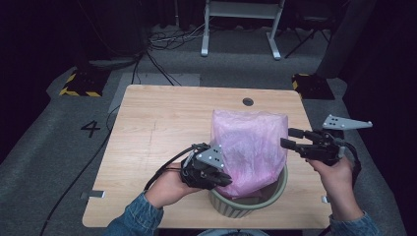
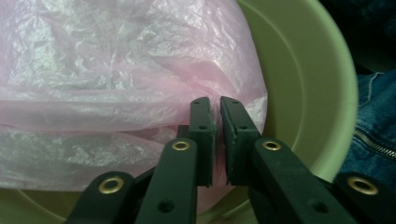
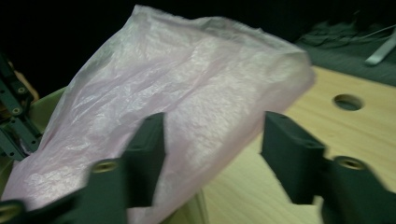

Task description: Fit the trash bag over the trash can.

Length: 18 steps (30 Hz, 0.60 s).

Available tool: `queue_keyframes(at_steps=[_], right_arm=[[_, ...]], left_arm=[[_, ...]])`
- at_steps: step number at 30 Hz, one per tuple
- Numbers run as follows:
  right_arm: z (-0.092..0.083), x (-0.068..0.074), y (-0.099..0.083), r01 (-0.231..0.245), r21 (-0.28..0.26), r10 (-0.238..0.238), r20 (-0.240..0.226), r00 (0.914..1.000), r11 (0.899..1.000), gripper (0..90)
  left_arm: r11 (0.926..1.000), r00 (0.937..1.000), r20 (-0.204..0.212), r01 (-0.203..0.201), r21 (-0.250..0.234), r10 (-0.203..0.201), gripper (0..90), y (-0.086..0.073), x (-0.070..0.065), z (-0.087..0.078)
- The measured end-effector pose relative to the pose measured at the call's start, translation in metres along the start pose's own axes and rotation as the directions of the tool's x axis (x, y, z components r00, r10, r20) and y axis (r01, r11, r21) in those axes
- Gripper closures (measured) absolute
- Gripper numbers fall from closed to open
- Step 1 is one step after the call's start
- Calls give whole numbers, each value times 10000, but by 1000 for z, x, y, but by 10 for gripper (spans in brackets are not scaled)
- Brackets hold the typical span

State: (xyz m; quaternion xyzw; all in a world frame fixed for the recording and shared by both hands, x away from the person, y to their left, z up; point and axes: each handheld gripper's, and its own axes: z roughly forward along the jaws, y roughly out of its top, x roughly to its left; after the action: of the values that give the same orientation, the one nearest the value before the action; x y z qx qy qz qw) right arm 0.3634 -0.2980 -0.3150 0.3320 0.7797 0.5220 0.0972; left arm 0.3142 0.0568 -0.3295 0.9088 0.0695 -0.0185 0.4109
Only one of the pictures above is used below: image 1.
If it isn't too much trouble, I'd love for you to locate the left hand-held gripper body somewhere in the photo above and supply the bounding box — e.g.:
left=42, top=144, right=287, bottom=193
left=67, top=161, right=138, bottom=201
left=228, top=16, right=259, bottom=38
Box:
left=180, top=142, right=226, bottom=191

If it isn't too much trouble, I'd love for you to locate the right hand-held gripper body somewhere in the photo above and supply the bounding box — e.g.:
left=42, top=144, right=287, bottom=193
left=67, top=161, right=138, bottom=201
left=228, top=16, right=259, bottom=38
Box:
left=309, top=113, right=374, bottom=167

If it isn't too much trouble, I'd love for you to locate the green plastic bin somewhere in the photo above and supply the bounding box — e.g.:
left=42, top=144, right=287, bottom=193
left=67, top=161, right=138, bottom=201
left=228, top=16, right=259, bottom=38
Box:
left=208, top=163, right=290, bottom=219

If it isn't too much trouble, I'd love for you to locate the pink plastic bag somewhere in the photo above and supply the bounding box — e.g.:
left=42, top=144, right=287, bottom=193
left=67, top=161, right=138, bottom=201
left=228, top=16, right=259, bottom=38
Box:
left=209, top=108, right=290, bottom=200

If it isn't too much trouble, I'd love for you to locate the person's left hand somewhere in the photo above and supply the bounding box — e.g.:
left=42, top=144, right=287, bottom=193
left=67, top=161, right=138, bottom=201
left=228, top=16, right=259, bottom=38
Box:
left=145, top=162, right=202, bottom=209

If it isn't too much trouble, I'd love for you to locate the person's right hand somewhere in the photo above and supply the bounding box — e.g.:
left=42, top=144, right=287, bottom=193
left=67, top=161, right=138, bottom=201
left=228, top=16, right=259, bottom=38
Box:
left=306, top=156, right=365, bottom=222

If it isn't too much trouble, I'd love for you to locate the black yellow striped base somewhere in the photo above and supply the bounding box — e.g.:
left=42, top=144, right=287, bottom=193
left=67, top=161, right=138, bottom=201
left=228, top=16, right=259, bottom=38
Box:
left=58, top=66, right=111, bottom=98
left=291, top=73, right=336, bottom=101

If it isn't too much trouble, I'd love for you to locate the person's lap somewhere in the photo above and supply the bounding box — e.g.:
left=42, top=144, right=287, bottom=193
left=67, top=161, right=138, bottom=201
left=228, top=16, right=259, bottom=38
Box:
left=196, top=228, right=270, bottom=236

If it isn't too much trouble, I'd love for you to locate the black tripod stand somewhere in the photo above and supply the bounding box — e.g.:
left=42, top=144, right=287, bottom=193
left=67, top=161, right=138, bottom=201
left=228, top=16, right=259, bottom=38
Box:
left=283, top=9, right=332, bottom=60

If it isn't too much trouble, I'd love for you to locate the grey curtain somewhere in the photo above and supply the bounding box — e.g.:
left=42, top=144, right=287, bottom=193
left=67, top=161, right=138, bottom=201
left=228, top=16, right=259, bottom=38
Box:
left=315, top=0, right=379, bottom=80

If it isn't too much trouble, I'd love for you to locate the dark stand with grey base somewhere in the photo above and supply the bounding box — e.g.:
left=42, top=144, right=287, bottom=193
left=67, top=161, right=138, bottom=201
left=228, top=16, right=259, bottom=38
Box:
left=77, top=0, right=149, bottom=71

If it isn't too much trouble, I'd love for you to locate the left hand-held gripper cable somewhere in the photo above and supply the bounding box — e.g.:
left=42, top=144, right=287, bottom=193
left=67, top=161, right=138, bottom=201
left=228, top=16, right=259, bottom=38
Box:
left=144, top=142, right=211, bottom=192

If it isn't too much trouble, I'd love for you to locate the long black floor cable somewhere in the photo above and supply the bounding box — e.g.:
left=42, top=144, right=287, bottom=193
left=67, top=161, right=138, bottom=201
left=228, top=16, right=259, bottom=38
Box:
left=38, top=105, right=121, bottom=236

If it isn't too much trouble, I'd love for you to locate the white metal stand frame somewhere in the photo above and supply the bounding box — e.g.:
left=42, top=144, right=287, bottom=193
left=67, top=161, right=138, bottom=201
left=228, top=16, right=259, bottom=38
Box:
left=200, top=0, right=286, bottom=61

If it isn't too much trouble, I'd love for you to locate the tangle of floor cables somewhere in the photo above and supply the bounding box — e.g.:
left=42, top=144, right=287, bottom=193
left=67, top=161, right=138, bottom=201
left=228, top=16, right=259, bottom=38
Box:
left=149, top=22, right=211, bottom=52

